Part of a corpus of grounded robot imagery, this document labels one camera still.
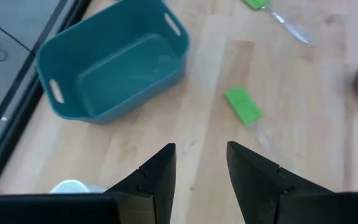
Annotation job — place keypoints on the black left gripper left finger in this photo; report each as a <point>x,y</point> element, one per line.
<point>157,180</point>

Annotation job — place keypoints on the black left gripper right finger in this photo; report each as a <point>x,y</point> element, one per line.
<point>256,186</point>

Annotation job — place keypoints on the white plastic bin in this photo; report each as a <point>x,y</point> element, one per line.
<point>70,186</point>

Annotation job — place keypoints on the teal plastic bin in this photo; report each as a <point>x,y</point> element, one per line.
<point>120,71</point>

